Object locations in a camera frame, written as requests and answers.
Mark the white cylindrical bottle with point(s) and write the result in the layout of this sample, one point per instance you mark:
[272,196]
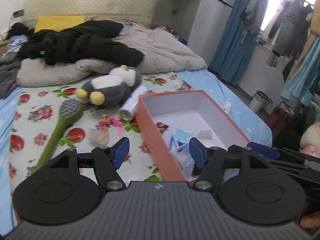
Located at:
[130,105]

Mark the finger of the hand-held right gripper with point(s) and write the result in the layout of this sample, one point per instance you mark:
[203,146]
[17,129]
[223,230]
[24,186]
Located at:
[265,150]

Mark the blue white tissue packet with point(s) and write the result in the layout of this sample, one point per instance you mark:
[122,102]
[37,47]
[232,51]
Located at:
[182,155]

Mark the yellow pillow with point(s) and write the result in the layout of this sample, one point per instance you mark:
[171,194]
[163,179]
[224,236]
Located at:
[60,22]

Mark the teal cloth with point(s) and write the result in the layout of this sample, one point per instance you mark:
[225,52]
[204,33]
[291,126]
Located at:
[302,77]

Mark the person's right hand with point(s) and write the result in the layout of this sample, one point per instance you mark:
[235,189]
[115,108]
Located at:
[311,220]

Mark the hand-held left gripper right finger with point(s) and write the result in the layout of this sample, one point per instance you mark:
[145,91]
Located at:
[197,154]

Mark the translucent plastic bag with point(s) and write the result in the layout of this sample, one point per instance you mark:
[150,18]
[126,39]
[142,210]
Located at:
[98,137]

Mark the white face mask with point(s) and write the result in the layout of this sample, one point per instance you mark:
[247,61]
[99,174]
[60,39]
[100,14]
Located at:
[205,135]

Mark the cream plush toy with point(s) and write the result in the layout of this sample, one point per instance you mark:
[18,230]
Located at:
[311,135]

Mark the row of small bottles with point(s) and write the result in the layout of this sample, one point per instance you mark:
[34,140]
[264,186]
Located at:
[170,30]

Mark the light blue bed sheet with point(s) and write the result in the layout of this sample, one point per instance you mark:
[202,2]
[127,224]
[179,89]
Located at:
[240,120]

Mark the white wardrobe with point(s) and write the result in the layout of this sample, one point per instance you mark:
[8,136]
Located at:
[195,17]

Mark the grey pillow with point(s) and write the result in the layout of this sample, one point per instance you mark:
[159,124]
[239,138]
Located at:
[50,73]

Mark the red stool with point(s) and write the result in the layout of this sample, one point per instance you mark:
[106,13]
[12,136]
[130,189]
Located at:
[280,117]

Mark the black cloth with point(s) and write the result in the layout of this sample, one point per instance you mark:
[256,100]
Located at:
[17,28]

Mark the green massage brush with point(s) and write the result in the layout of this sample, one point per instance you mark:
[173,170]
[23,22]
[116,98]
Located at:
[60,127]

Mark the wall socket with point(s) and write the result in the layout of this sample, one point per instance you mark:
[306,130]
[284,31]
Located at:
[17,13]

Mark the striped garment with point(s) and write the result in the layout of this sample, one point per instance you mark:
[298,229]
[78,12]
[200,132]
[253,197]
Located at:
[273,58]

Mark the beige duvet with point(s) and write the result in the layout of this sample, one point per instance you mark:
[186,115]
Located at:
[165,50]

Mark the red snack packet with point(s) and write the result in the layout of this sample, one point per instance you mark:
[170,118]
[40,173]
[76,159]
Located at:
[162,126]

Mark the floral tomato print sheet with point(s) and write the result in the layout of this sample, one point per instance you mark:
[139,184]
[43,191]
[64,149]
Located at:
[32,120]

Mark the hanging dark coats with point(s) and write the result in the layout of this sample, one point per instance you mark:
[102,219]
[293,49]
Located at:
[292,30]

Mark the cream quilted headboard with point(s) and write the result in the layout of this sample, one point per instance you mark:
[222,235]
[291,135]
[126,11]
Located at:
[87,5]

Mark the dark grey blanket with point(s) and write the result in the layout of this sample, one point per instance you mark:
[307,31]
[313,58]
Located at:
[8,77]

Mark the blue printed bag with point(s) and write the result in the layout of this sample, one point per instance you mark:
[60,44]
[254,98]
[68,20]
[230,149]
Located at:
[17,40]

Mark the blue curtain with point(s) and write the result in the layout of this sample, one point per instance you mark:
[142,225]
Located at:
[237,35]

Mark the grey trash bin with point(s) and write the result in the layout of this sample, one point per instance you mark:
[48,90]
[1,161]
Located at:
[258,102]

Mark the hanging grey garment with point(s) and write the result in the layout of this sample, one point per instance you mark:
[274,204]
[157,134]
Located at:
[253,10]

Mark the grey penguin plush toy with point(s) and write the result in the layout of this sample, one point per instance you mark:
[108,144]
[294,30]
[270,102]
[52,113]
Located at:
[112,87]

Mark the pink cloth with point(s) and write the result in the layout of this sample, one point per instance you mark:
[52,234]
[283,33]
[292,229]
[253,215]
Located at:
[310,151]

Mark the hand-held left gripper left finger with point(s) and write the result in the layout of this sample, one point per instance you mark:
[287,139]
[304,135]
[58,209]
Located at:
[121,153]

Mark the blue face mask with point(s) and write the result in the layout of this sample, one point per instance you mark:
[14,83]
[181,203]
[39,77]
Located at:
[183,135]

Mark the black jacket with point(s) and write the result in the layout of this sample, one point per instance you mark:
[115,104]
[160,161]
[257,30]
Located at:
[80,42]

